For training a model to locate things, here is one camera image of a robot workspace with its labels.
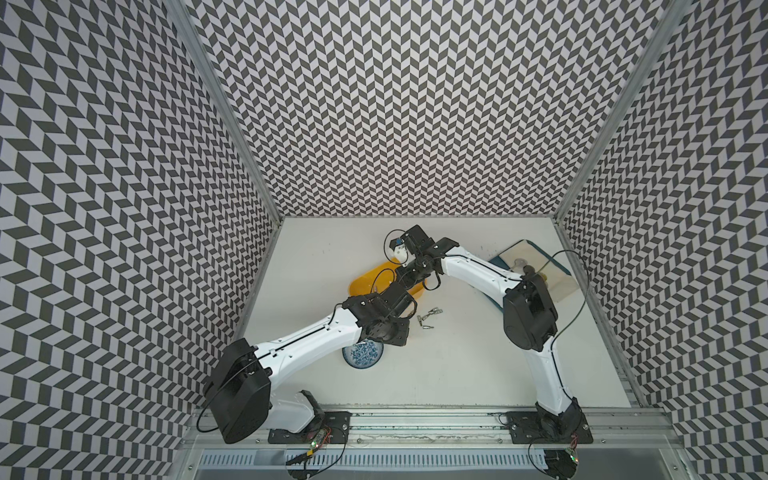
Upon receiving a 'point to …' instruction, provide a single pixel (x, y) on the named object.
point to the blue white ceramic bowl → (364, 354)
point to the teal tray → (498, 259)
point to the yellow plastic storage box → (373, 281)
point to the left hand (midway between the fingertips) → (398, 337)
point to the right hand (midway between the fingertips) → (401, 282)
